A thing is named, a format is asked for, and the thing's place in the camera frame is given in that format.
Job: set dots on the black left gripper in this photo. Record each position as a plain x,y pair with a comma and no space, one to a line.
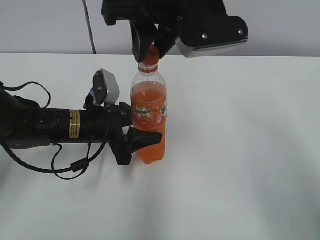
110,119

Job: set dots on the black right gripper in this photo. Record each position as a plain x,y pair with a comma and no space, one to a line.
167,14

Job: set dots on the orange bottle cap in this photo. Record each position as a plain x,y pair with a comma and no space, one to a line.
152,56

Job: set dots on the orange soda plastic bottle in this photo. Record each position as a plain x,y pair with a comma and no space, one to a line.
148,95

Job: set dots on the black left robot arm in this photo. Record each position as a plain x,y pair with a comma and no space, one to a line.
25,125

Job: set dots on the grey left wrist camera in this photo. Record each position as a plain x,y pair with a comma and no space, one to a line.
105,88

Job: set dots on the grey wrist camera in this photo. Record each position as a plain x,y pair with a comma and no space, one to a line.
211,35
105,88

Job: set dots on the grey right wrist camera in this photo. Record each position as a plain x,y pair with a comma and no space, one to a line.
211,35

